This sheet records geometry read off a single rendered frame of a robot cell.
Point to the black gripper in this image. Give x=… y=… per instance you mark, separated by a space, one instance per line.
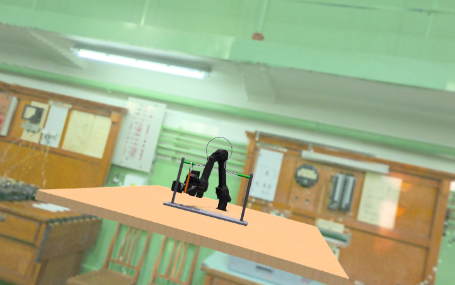
x=191 y=190

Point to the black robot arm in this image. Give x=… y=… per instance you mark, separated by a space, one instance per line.
x=222 y=190

